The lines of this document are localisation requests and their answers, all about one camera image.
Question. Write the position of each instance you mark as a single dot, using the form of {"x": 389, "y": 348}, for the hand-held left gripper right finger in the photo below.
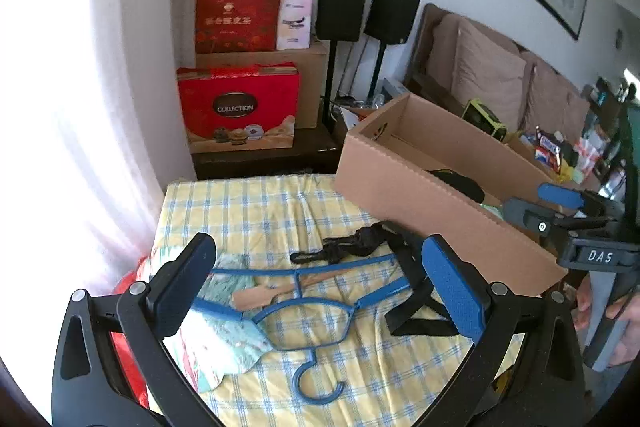
{"x": 452, "y": 287}

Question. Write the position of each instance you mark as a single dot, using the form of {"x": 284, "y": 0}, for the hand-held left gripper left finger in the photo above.
{"x": 187, "y": 277}

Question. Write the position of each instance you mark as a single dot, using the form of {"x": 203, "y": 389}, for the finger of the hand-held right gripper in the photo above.
{"x": 560, "y": 196}
{"x": 540, "y": 222}

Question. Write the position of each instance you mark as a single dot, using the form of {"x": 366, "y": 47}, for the blue clothes hanger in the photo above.
{"x": 220, "y": 309}

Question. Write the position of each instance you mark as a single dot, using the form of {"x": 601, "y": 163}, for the colourful paper fan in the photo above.
{"x": 235, "y": 347}

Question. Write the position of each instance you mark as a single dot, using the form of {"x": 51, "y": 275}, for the black yellow shoe insole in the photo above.
{"x": 462, "y": 184}

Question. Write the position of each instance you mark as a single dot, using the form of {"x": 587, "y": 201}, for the long cardboard box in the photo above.
{"x": 425, "y": 202}

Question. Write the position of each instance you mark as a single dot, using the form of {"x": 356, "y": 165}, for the person's right hand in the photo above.
{"x": 625, "y": 332}

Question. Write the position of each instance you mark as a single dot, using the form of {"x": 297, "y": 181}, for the pile of snack packets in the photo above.
{"x": 555, "y": 152}

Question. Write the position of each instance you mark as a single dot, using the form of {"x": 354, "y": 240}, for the small cardboard box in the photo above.
{"x": 522, "y": 152}

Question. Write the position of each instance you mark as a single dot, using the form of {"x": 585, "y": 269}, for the yellow blue checked tablecloth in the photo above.
{"x": 250, "y": 217}

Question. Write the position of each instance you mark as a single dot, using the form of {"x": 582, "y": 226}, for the red plastic bag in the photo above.
{"x": 125, "y": 342}

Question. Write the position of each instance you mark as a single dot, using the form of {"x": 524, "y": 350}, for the brown sofa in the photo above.
{"x": 555, "y": 97}

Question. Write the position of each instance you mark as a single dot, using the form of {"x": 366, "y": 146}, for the green black device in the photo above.
{"x": 482, "y": 117}

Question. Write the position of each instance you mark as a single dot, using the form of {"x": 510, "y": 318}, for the dark low cabinet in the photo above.
{"x": 260, "y": 162}

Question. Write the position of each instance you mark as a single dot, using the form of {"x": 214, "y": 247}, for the beige sofa cushion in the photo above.
{"x": 490, "y": 77}

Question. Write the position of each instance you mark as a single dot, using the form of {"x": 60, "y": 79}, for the white sheer curtain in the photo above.
{"x": 75, "y": 157}

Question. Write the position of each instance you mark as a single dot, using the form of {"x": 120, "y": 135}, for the red Collection gift box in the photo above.
{"x": 240, "y": 107}

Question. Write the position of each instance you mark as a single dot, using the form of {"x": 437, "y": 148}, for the black speaker stand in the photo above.
{"x": 379, "y": 69}
{"x": 330, "y": 82}

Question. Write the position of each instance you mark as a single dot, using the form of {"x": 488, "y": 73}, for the brown storage carton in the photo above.
{"x": 312, "y": 82}

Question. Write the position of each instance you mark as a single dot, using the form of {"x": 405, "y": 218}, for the black speaker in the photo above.
{"x": 341, "y": 7}
{"x": 392, "y": 14}

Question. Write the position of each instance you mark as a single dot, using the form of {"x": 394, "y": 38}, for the red gift box gold print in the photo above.
{"x": 235, "y": 17}

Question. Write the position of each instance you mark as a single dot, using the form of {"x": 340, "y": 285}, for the white and pink bottle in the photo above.
{"x": 295, "y": 22}

